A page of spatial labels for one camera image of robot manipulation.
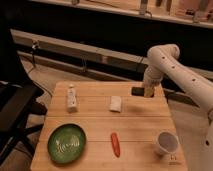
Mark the grey metal rail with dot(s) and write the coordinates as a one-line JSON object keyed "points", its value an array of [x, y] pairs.
{"points": [[79, 50]]}

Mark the black eraser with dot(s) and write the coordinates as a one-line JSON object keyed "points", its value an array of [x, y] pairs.
{"points": [[137, 91]]}

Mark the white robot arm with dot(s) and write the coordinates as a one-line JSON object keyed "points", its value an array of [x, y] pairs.
{"points": [[162, 60]]}

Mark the orange carrot toy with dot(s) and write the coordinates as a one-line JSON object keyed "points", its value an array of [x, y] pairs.
{"points": [[115, 144]]}

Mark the black chair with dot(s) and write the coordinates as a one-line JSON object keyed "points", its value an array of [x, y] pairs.
{"points": [[13, 119]]}

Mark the white ceramic cup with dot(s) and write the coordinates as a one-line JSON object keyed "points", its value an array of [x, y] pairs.
{"points": [[166, 143]]}

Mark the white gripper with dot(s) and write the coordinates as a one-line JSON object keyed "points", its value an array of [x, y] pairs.
{"points": [[149, 84]]}

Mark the green glass plate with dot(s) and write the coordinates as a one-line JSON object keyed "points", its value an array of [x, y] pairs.
{"points": [[66, 143]]}

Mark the white folded cloth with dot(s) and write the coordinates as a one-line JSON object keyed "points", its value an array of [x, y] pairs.
{"points": [[115, 103]]}

